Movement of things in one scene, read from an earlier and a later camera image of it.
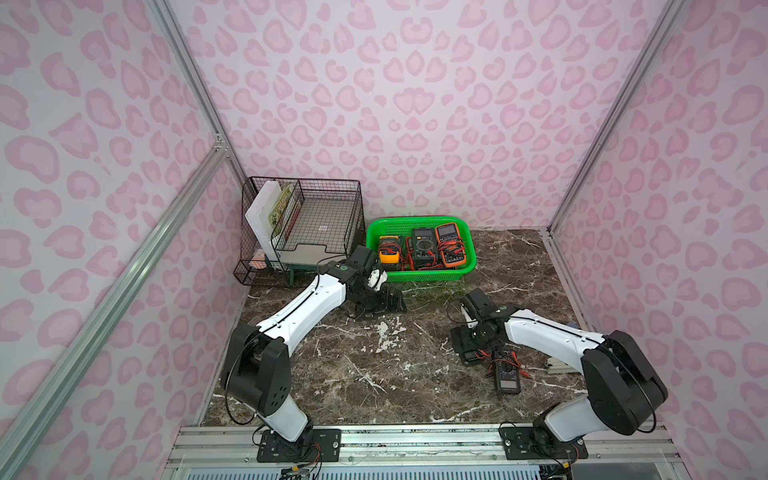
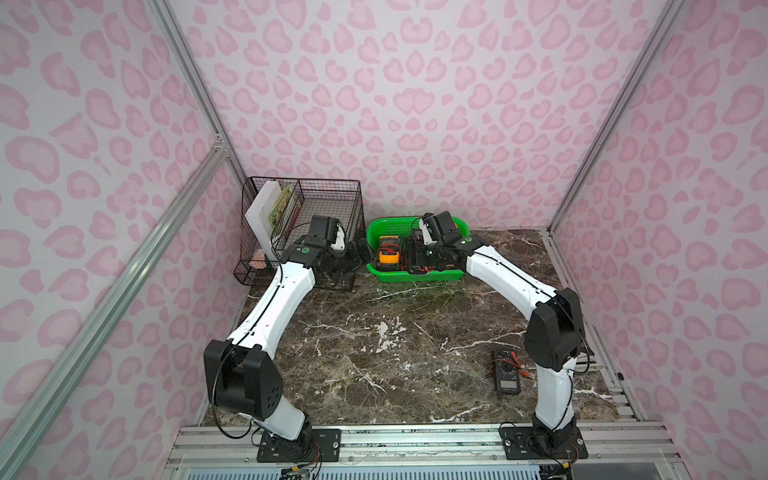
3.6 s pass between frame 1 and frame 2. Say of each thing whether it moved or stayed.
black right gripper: moved
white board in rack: stayed
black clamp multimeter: stayed
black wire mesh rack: stayed
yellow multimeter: stayed
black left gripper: moved
